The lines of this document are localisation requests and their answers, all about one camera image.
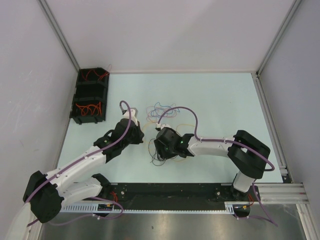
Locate dark brown cable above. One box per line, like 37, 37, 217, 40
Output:
149, 152, 171, 167

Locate yellow cable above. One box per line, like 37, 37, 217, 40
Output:
142, 121, 198, 162

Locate orange-red cable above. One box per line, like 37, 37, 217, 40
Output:
74, 102, 103, 118

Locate red white-striped cable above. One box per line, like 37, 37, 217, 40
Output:
79, 63, 113, 81

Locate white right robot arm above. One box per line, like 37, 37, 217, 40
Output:
153, 127, 271, 201

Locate black compartment storage bin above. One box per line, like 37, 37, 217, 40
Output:
69, 67, 110, 125

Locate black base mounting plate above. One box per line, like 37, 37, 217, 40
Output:
98, 183, 260, 210

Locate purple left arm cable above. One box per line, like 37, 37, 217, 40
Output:
26, 99, 137, 227

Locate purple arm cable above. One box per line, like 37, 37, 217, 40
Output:
26, 99, 137, 227
156, 106, 279, 228

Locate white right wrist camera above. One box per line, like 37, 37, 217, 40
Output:
155, 123, 171, 132

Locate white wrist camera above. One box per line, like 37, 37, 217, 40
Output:
155, 123, 171, 132
120, 106, 139, 126

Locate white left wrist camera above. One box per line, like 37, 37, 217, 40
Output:
120, 106, 139, 126

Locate pink cable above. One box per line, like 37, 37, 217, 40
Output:
145, 104, 177, 125

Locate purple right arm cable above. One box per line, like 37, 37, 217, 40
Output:
156, 106, 279, 228

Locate blue cable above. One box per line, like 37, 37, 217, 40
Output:
149, 101, 177, 117

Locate grey slotted cable duct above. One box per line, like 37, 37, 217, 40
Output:
60, 201, 235, 215

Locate aluminium frame rail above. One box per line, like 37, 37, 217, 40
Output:
255, 183, 309, 205

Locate aluminium corner post left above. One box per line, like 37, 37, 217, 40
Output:
37, 0, 80, 72

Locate aluminium corner post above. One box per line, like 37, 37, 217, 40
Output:
37, 0, 80, 72
255, 0, 304, 77

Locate aluminium corner post right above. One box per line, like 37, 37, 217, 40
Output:
255, 0, 304, 77

